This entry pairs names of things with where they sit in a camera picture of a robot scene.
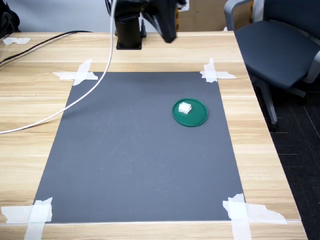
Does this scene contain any white tape corner piece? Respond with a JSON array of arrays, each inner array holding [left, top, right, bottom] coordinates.
[[199, 57, 237, 84], [52, 58, 99, 86], [222, 192, 288, 240], [0, 196, 54, 240]]

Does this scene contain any white cable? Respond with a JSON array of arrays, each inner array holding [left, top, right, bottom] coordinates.
[[0, 0, 118, 135]]

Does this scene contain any brown cardboard box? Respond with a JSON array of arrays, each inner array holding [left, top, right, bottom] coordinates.
[[174, 0, 254, 32]]

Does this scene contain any person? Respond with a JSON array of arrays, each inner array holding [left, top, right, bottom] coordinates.
[[0, 0, 21, 39]]

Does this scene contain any black cable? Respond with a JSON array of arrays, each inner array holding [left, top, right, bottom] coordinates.
[[0, 30, 95, 66]]

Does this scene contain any dark grey mat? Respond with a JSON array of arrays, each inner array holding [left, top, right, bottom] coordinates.
[[33, 71, 247, 224]]

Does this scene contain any small white plastic terminal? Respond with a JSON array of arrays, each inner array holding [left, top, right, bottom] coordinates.
[[177, 101, 193, 115]]

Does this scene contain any round green lid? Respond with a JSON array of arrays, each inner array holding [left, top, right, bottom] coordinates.
[[171, 97, 209, 128]]

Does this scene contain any grey office chair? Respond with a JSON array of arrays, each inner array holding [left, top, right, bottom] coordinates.
[[223, 0, 320, 132]]

